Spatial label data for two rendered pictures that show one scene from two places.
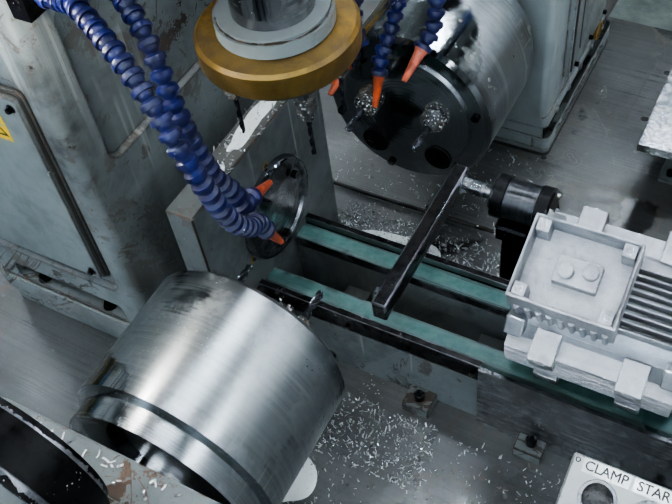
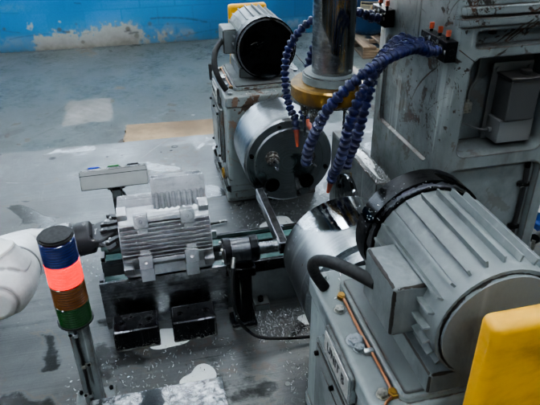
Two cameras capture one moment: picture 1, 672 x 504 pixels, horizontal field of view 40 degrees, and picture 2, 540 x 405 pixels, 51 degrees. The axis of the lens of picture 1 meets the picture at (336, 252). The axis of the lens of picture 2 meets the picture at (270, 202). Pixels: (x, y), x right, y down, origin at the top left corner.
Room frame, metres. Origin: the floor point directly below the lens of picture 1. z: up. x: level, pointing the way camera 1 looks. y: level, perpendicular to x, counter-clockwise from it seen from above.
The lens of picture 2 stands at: (1.52, -0.97, 1.74)
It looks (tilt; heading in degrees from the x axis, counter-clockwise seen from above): 31 degrees down; 132
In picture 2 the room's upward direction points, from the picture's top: 1 degrees counter-clockwise
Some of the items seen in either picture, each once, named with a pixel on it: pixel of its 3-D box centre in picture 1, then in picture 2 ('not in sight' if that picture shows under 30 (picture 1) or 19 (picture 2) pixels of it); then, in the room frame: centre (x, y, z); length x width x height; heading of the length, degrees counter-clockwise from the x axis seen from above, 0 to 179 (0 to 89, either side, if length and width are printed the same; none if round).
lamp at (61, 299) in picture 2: not in sight; (68, 290); (0.72, -0.62, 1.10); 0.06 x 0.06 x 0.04
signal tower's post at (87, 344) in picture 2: not in sight; (77, 327); (0.72, -0.62, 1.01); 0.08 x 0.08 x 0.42; 55
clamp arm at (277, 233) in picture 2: (423, 238); (270, 218); (0.75, -0.11, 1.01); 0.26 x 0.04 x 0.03; 145
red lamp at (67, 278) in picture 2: not in sight; (63, 270); (0.72, -0.62, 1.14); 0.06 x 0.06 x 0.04
